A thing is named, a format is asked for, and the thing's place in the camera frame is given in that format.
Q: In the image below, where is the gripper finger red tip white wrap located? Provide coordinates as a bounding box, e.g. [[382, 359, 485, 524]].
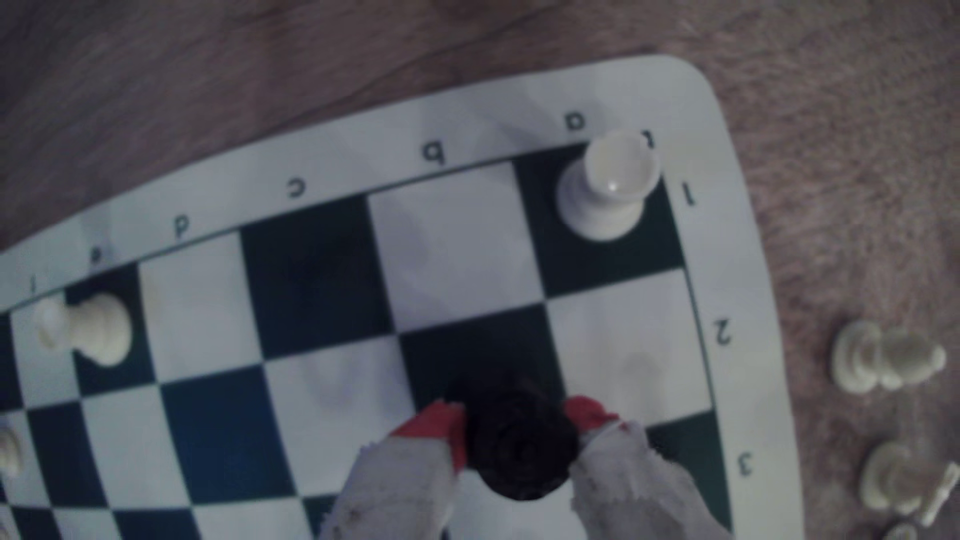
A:
[[318, 399, 469, 540], [562, 396, 733, 540]]

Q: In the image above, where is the black chess piece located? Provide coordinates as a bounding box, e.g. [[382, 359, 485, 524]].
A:
[[463, 381, 580, 502]]

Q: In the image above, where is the green and white chess mat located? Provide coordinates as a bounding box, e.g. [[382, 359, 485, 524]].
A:
[[0, 54, 807, 540]]

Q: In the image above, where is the white chess piece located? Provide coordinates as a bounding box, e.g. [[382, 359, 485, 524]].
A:
[[0, 426, 24, 481], [858, 441, 960, 528]]

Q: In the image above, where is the white chess pawn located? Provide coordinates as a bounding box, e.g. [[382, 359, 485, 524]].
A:
[[33, 291, 135, 369], [829, 319, 948, 396]]

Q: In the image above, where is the white chess rook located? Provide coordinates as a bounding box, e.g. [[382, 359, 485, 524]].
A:
[[555, 129, 663, 243]]

